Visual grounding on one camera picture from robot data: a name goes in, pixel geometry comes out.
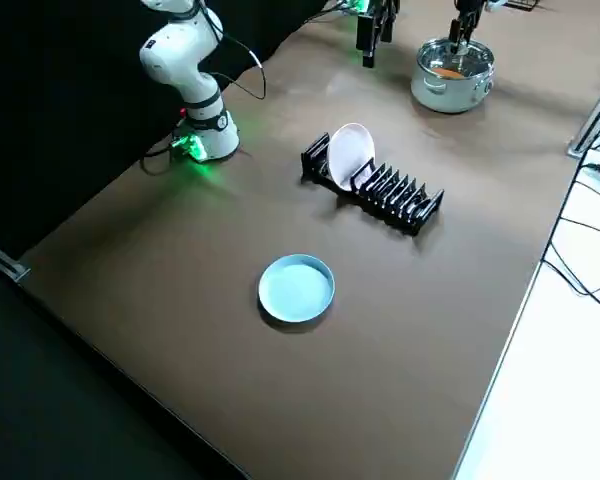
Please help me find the glass lid with knob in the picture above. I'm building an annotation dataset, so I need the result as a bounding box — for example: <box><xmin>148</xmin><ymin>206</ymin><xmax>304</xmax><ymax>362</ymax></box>
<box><xmin>417</xmin><ymin>37</ymin><xmax>496</xmax><ymax>84</ymax></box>

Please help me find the pale green steel pot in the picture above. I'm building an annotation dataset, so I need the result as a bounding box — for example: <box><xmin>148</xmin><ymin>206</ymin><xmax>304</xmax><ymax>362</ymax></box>
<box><xmin>410</xmin><ymin>37</ymin><xmax>496</xmax><ymax>115</ymax></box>

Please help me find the white round plate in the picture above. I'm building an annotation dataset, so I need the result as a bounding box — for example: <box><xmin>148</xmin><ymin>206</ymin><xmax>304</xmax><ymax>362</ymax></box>
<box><xmin>327</xmin><ymin>122</ymin><xmax>377</xmax><ymax>194</ymax></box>

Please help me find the light blue round plate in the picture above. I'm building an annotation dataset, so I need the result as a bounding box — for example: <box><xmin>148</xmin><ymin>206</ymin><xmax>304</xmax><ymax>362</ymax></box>
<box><xmin>257</xmin><ymin>253</ymin><xmax>337</xmax><ymax>324</ymax></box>

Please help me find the black dish rack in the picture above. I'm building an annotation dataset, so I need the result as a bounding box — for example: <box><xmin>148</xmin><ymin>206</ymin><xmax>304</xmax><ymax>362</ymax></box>
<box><xmin>299</xmin><ymin>131</ymin><xmax>445</xmax><ymax>237</ymax></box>

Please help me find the black cable with silver connector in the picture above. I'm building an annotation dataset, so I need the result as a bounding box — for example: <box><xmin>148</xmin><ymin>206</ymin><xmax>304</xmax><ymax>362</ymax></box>
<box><xmin>199</xmin><ymin>19</ymin><xmax>269</xmax><ymax>101</ymax></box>

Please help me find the aluminium frame profile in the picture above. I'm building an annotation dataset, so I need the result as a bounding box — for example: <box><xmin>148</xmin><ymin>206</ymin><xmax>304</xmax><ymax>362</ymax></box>
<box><xmin>0</xmin><ymin>233</ymin><xmax>31</xmax><ymax>282</ymax></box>
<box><xmin>565</xmin><ymin>64</ymin><xmax>600</xmax><ymax>160</ymax></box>

